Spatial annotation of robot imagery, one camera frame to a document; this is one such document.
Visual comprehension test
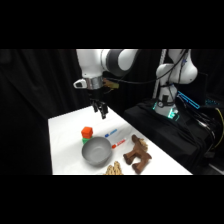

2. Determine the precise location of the blue lit control box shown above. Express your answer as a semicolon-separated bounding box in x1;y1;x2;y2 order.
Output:
176;90;202;111

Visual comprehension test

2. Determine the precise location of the brown plush toy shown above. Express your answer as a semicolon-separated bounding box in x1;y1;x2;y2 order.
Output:
122;134;153;175

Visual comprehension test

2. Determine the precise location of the blue marker pen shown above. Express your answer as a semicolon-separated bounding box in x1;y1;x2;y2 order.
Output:
104;128;119;138

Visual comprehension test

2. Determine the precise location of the tan woven toy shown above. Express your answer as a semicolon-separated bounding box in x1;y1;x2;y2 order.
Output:
105;161;125;176

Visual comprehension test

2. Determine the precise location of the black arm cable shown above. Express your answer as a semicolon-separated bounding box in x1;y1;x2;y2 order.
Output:
105;49;190;85

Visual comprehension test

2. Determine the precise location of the white vertical pole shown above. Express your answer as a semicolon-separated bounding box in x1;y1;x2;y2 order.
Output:
152;49;167;100

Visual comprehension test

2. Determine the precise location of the grey bowl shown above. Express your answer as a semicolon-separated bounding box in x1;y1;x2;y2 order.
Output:
81;136;113;167

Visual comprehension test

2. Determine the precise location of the black robot stand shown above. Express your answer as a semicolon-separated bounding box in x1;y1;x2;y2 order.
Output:
123;98;224;176

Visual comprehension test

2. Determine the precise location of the orange block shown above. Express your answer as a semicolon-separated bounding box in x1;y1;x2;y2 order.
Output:
80;126;94;139

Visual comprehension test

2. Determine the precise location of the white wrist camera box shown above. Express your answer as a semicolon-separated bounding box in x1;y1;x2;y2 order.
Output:
73;78;89;90

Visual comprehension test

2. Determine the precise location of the tan wrist attachment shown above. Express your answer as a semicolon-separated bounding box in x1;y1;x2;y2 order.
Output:
102;78;120;91

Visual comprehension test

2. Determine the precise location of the yellow cable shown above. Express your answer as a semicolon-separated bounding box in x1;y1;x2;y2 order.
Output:
215;107;224;149

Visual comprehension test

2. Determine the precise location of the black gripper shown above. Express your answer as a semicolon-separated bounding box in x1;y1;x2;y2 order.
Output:
87;87;109;120

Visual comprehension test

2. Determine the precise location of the red marker pen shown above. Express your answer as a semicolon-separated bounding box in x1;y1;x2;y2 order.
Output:
111;138;127;150

